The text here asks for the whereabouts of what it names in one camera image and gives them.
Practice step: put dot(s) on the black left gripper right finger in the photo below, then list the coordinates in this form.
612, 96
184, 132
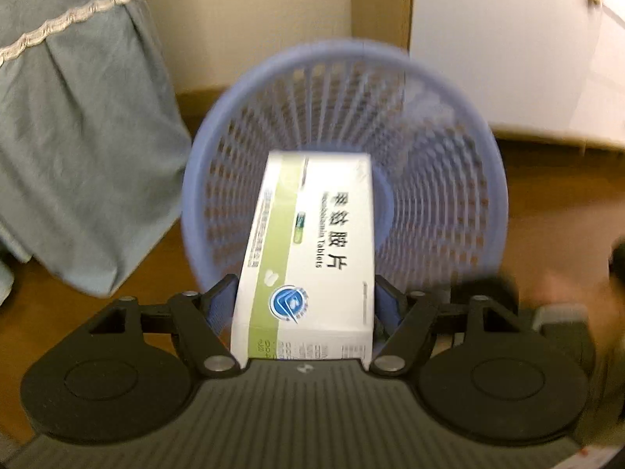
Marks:
408, 323

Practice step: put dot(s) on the purple plastic mesh basket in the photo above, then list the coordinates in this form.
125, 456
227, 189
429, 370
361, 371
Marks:
440, 194

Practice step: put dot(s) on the blue-grey bed skirt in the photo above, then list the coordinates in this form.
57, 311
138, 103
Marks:
93, 147

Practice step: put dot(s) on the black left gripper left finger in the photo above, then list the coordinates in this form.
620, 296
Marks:
189, 319

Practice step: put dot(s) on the white green medicine box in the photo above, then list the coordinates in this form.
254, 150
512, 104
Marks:
306, 290

